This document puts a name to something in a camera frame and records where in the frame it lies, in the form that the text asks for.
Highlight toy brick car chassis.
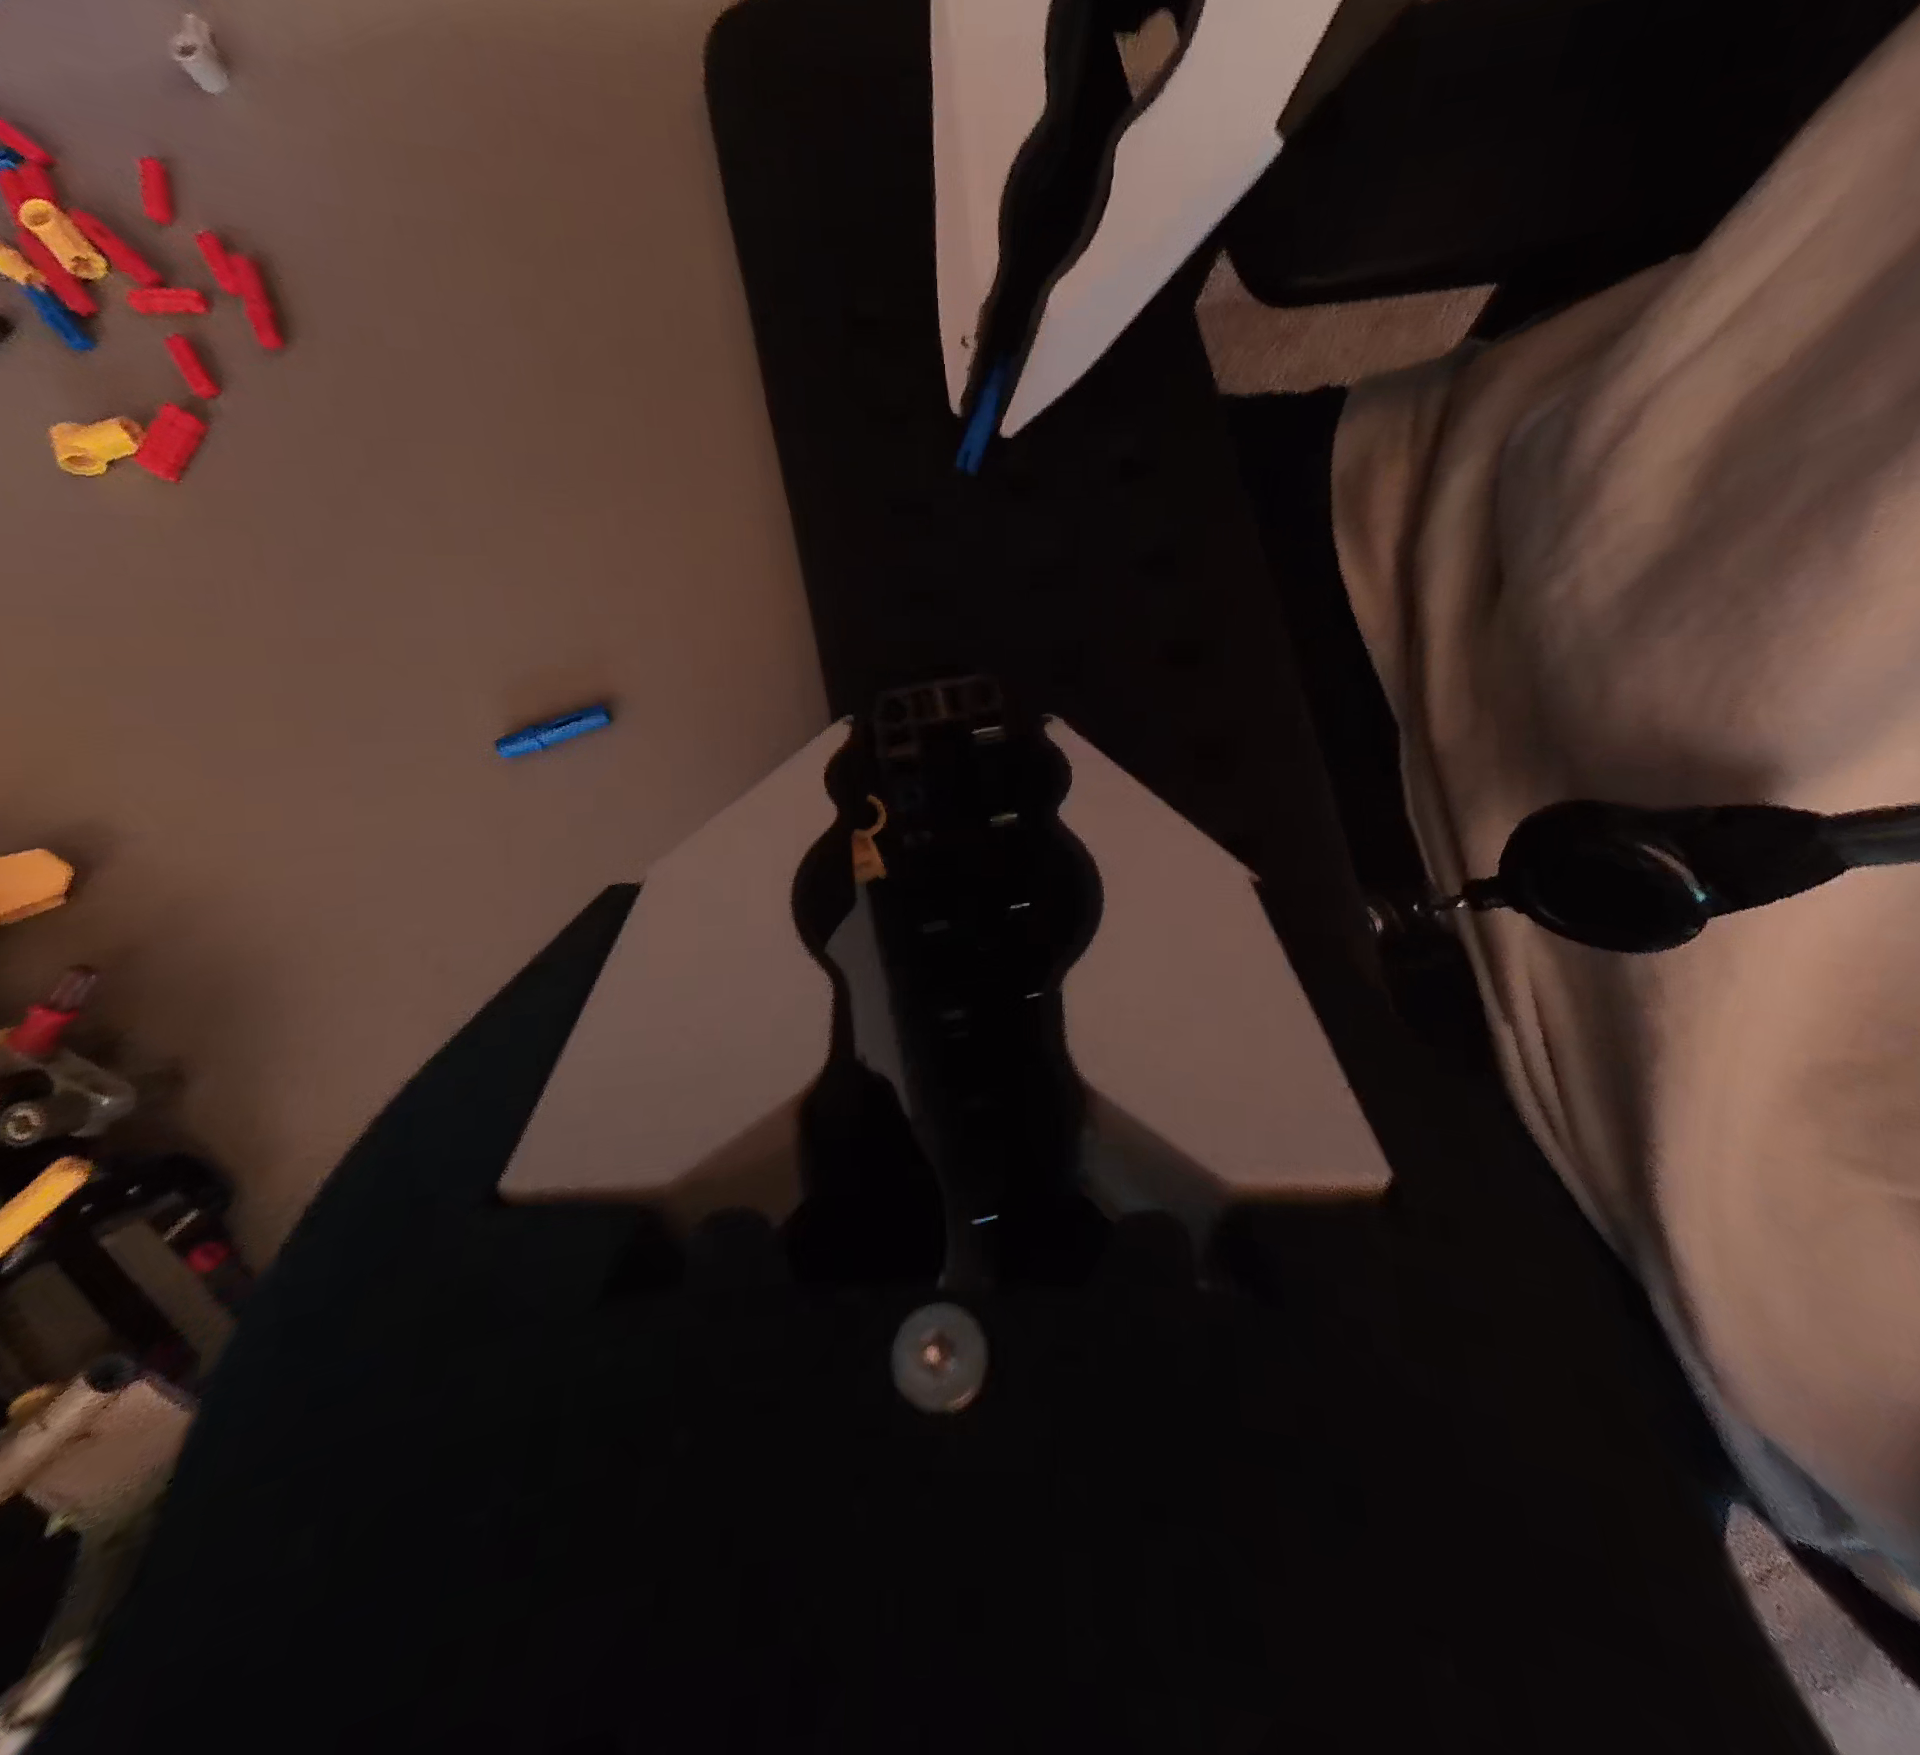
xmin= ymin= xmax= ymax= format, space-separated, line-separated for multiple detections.
xmin=0 ymin=848 xmax=242 ymax=1548

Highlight black lanyard with reel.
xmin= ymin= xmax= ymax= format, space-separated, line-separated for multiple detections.
xmin=1357 ymin=799 xmax=1920 ymax=956

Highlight black yellow toy brick subassembly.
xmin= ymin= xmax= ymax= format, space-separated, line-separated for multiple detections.
xmin=823 ymin=677 xmax=1059 ymax=1296

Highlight scatter of coloured connector pins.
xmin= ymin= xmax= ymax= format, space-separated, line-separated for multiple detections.
xmin=0 ymin=0 xmax=291 ymax=484

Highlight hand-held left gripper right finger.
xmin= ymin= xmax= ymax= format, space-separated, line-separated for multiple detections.
xmin=1043 ymin=717 xmax=1397 ymax=1199

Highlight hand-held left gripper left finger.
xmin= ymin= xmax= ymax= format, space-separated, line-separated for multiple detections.
xmin=496 ymin=717 xmax=868 ymax=1208

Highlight blue connector pin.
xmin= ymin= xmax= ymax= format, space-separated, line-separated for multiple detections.
xmin=493 ymin=703 xmax=612 ymax=761
xmin=953 ymin=360 xmax=1016 ymax=477

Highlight white printed shirt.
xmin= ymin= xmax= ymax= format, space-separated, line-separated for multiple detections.
xmin=1326 ymin=14 xmax=1920 ymax=1622

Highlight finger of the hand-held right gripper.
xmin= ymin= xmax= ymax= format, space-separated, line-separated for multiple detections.
xmin=927 ymin=0 xmax=1152 ymax=422
xmin=995 ymin=0 xmax=1438 ymax=445

